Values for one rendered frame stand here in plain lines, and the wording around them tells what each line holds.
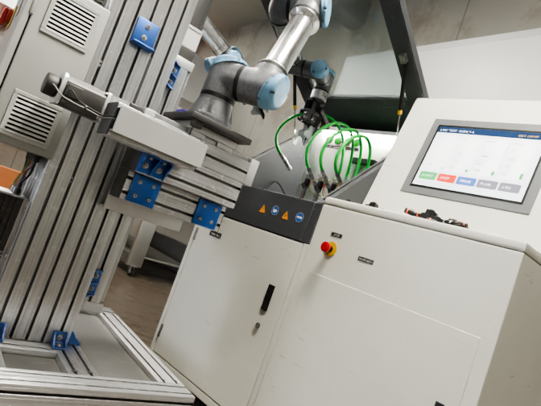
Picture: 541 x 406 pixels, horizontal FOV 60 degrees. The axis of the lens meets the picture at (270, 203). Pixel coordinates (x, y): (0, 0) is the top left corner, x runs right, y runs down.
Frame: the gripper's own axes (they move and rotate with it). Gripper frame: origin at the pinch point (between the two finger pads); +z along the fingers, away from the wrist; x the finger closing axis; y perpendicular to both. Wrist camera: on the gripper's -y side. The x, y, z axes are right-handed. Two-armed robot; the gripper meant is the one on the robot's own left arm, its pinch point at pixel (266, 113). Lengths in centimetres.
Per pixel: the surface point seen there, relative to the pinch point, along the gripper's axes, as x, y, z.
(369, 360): 60, 30, 103
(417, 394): 73, 27, 114
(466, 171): 59, -36, 65
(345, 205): 48, 8, 57
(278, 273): 26, 35, 69
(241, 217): 5, 33, 41
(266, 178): -26.7, 4.9, 24.0
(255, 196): 10.3, 25.3, 35.8
